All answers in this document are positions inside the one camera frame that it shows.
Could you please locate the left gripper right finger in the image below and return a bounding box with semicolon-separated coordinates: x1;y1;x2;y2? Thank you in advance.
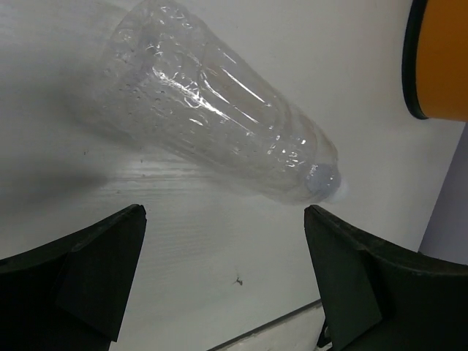
304;205;467;350

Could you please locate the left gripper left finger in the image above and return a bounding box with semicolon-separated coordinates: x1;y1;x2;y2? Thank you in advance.
1;205;147;350

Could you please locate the clear bottle blue cap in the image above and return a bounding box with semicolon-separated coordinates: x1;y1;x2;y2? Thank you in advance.
91;1;347;203

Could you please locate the orange cylindrical bin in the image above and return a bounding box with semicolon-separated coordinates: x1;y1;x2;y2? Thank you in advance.
401;0;467;122

